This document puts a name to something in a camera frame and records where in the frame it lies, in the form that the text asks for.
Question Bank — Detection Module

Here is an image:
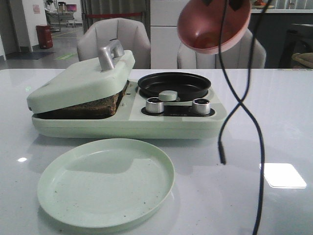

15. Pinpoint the bread slice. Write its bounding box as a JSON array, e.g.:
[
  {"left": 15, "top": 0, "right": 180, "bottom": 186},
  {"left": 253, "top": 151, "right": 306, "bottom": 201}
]
[{"left": 38, "top": 80, "right": 129, "bottom": 119}]

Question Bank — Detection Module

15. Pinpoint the green breakfast maker lid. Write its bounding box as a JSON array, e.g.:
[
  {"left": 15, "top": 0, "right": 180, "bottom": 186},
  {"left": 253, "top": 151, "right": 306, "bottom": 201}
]
[{"left": 27, "top": 40, "right": 135, "bottom": 114}]

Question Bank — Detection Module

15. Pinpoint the pink bowl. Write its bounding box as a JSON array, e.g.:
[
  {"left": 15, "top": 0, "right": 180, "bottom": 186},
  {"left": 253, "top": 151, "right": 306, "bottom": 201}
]
[{"left": 177, "top": 0, "right": 251, "bottom": 54}]

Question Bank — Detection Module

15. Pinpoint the green breakfast maker base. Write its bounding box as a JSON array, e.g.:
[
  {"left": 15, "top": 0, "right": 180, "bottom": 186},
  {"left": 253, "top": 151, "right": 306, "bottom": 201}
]
[{"left": 32, "top": 81, "right": 227, "bottom": 139}]

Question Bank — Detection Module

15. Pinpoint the left silver control knob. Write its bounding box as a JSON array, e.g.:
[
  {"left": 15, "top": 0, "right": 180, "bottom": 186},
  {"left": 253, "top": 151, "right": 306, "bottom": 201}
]
[{"left": 145, "top": 97, "right": 164, "bottom": 114}]

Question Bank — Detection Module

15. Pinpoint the silver control knob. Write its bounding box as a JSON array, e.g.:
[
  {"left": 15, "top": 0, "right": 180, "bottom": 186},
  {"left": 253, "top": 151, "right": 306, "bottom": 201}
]
[
  {"left": 145, "top": 97, "right": 164, "bottom": 114},
  {"left": 191, "top": 98, "right": 211, "bottom": 115}
]

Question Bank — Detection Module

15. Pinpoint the black round frying pan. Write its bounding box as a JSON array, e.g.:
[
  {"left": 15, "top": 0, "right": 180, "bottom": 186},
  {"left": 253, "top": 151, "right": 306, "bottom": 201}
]
[{"left": 137, "top": 72, "right": 211, "bottom": 102}]

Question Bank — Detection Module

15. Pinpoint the right silver control knob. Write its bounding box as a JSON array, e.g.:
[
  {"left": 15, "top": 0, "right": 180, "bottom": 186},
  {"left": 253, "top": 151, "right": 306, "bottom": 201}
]
[{"left": 191, "top": 98, "right": 211, "bottom": 115}]

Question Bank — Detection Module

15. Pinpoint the white cabinet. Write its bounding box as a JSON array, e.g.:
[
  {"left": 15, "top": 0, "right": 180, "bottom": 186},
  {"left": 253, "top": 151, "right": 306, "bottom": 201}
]
[{"left": 150, "top": 0, "right": 187, "bottom": 69}]

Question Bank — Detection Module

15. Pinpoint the light green plate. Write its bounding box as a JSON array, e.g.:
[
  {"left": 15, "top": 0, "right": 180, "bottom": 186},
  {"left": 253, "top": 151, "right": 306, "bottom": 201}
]
[{"left": 37, "top": 139, "right": 175, "bottom": 231}]

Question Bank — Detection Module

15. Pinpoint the left grey upholstered chair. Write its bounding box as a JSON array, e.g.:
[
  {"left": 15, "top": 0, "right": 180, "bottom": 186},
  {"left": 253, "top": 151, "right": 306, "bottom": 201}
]
[{"left": 77, "top": 18, "right": 151, "bottom": 69}]

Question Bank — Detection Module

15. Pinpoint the grey upholstered chair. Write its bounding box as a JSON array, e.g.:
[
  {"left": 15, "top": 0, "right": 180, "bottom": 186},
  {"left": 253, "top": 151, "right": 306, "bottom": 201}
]
[
  {"left": 177, "top": 30, "right": 267, "bottom": 69},
  {"left": 77, "top": 18, "right": 151, "bottom": 69}
]

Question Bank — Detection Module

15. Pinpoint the right grey upholstered chair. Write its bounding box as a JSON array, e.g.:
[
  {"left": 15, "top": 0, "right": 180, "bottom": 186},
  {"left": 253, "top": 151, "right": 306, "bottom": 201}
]
[{"left": 177, "top": 30, "right": 267, "bottom": 69}]

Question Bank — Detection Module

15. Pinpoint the red barrier tape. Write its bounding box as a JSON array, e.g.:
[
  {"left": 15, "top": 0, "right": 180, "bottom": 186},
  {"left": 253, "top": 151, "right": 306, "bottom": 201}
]
[{"left": 85, "top": 12, "right": 143, "bottom": 19}]

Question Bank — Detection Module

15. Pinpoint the red trash bin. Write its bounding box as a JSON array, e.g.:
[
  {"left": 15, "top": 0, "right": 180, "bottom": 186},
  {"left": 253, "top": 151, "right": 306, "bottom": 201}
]
[{"left": 36, "top": 25, "right": 53, "bottom": 49}]

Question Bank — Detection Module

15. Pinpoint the grey counter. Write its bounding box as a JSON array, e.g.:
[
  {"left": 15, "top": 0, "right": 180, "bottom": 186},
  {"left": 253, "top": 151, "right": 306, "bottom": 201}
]
[{"left": 256, "top": 10, "right": 313, "bottom": 69}]

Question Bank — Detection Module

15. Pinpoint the beige cushion at right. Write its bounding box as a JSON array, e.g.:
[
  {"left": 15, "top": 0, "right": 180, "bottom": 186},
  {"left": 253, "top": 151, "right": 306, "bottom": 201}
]
[{"left": 291, "top": 52, "right": 313, "bottom": 69}]

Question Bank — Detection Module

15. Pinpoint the black hanging cable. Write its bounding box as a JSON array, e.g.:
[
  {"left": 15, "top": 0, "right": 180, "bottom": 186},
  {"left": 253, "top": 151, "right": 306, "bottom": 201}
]
[
  {"left": 218, "top": 0, "right": 266, "bottom": 235},
  {"left": 217, "top": 0, "right": 274, "bottom": 165}
]

